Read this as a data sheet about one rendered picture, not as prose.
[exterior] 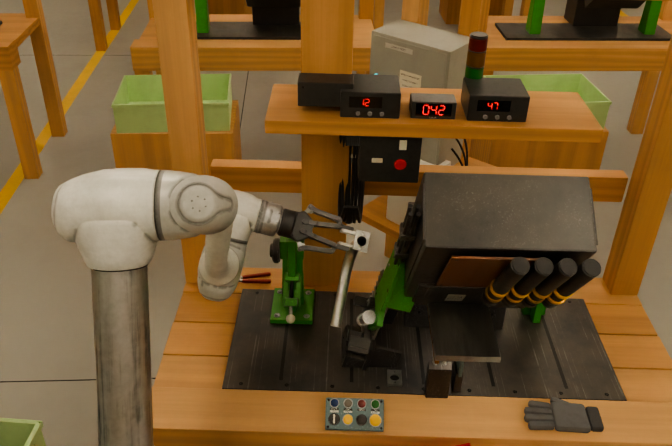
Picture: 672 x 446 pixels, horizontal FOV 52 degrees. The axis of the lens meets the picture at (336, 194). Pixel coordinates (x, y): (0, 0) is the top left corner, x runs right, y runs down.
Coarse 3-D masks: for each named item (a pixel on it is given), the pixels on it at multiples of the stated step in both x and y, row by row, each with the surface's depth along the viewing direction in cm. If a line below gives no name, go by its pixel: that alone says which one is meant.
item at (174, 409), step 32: (160, 416) 180; (192, 416) 180; (224, 416) 181; (256, 416) 181; (288, 416) 181; (320, 416) 181; (384, 416) 182; (416, 416) 182; (448, 416) 182; (480, 416) 182; (512, 416) 183; (608, 416) 183; (640, 416) 184
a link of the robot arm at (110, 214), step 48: (96, 192) 122; (144, 192) 122; (96, 240) 122; (144, 240) 124; (96, 288) 126; (144, 288) 129; (96, 336) 128; (144, 336) 129; (96, 384) 131; (144, 384) 130; (144, 432) 131
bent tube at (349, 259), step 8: (360, 232) 187; (368, 232) 188; (352, 240) 194; (360, 240) 194; (368, 240) 187; (352, 248) 187; (352, 256) 197; (344, 264) 198; (352, 264) 199; (344, 272) 198; (344, 280) 197; (344, 288) 197; (336, 296) 197; (344, 296) 196; (336, 304) 195; (344, 304) 196; (336, 312) 194; (336, 320) 194
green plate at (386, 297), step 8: (392, 256) 187; (392, 264) 185; (400, 264) 177; (384, 272) 192; (392, 272) 183; (400, 272) 178; (384, 280) 189; (392, 280) 181; (400, 280) 181; (384, 288) 187; (392, 288) 181; (400, 288) 182; (376, 296) 194; (384, 296) 185; (392, 296) 184; (400, 296) 184; (376, 304) 191; (384, 304) 184; (392, 304) 185; (400, 304) 185; (408, 304) 185
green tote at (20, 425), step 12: (0, 420) 171; (12, 420) 171; (24, 420) 171; (36, 420) 171; (0, 432) 173; (12, 432) 172; (24, 432) 172; (36, 432) 168; (0, 444) 175; (12, 444) 175; (24, 444) 175; (36, 444) 169
